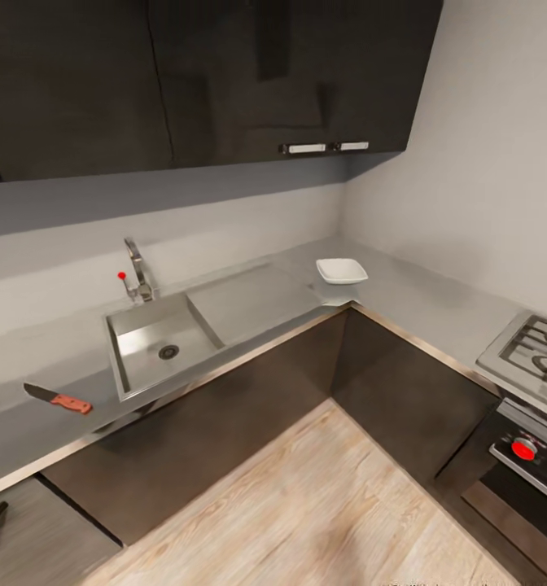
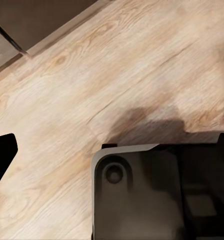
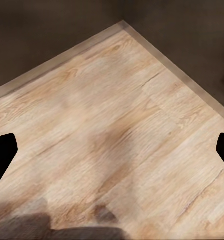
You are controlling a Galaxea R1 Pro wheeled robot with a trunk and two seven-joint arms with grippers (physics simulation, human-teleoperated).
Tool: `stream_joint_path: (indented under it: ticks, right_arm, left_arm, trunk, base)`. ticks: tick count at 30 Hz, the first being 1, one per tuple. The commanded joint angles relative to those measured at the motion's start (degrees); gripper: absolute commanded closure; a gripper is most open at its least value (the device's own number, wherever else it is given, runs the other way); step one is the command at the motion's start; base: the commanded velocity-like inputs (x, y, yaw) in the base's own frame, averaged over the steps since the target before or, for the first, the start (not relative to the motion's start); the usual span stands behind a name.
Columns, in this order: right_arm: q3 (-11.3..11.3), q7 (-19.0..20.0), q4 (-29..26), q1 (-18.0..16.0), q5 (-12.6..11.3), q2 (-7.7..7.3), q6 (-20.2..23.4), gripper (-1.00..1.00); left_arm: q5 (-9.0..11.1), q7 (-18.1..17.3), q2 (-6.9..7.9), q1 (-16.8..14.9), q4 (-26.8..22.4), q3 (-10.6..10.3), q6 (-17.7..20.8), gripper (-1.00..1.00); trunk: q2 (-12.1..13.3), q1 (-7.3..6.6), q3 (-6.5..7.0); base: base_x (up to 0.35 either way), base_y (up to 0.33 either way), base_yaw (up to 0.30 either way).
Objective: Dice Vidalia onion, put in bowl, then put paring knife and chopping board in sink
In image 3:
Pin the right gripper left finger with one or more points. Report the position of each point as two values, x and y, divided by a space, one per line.
8 151

